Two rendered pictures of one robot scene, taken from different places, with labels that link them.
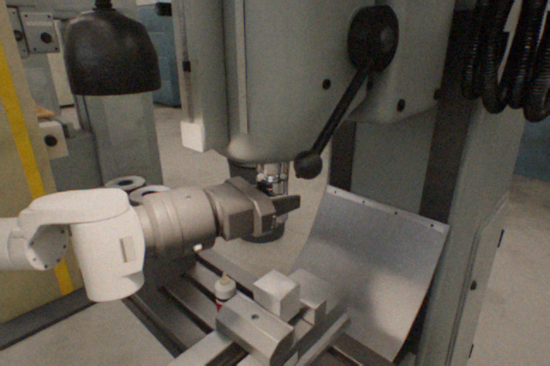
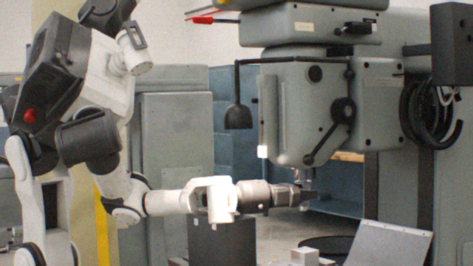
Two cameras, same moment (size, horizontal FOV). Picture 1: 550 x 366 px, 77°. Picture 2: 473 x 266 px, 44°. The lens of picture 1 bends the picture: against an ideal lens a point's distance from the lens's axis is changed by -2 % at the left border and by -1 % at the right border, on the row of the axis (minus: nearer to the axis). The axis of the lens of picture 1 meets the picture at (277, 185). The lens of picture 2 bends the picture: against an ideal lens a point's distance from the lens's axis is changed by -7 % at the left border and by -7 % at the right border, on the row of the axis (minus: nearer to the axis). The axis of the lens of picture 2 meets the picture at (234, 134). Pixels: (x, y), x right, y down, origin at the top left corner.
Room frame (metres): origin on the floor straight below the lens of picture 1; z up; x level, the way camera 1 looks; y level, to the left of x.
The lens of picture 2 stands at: (-1.18, -0.27, 1.48)
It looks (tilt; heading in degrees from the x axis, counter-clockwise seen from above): 3 degrees down; 16
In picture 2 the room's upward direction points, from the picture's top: 1 degrees counter-clockwise
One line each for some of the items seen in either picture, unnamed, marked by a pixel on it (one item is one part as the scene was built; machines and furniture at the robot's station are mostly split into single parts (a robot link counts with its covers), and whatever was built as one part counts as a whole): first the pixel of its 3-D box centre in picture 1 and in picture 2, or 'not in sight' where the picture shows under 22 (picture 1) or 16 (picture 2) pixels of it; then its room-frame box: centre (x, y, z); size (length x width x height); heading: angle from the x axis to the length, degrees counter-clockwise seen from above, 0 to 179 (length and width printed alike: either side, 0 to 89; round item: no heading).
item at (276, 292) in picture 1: (277, 297); (304, 259); (0.47, 0.00, 1.05); 0.06 x 0.05 x 0.06; 49
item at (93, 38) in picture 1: (111, 50); (238, 116); (0.31, 0.14, 1.45); 0.07 x 0.07 x 0.06
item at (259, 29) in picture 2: not in sight; (311, 28); (0.51, -0.02, 1.68); 0.34 x 0.24 x 0.10; 137
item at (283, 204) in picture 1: (283, 206); (307, 195); (0.45, -0.01, 1.23); 0.06 x 0.02 x 0.03; 123
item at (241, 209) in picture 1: (216, 214); (270, 196); (0.43, 0.08, 1.23); 0.13 x 0.12 x 0.10; 33
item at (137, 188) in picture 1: (143, 226); (220, 241); (0.73, 0.32, 1.03); 0.22 x 0.12 x 0.20; 53
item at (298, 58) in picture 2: not in sight; (324, 60); (0.31, -0.08, 1.58); 0.17 x 0.01 x 0.01; 139
